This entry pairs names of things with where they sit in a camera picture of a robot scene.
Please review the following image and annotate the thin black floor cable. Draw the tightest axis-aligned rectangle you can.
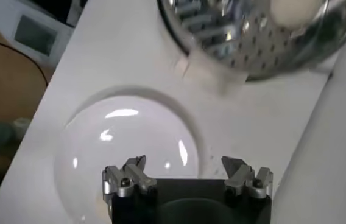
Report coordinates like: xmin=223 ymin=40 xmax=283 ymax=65
xmin=0 ymin=35 xmax=49 ymax=86

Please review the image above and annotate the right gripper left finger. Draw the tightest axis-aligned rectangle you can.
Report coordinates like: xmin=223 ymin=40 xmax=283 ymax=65
xmin=101 ymin=155 xmax=158 ymax=202

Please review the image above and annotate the white round plate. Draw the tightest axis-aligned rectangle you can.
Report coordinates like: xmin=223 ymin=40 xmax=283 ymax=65
xmin=52 ymin=94 xmax=201 ymax=224

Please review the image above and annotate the white steamed baozi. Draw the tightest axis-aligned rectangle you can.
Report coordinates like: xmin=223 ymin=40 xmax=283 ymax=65
xmin=269 ymin=0 xmax=325 ymax=30

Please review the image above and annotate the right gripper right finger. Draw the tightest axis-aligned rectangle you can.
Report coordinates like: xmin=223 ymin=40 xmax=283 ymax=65
xmin=221 ymin=155 xmax=274 ymax=200

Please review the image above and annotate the stainless steel steamer basket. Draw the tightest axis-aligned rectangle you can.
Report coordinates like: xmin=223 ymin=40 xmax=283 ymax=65
xmin=157 ymin=0 xmax=346 ymax=95

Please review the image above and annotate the white device with grey screen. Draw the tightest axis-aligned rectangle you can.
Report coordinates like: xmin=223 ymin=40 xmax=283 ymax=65
xmin=0 ymin=0 xmax=76 ymax=69

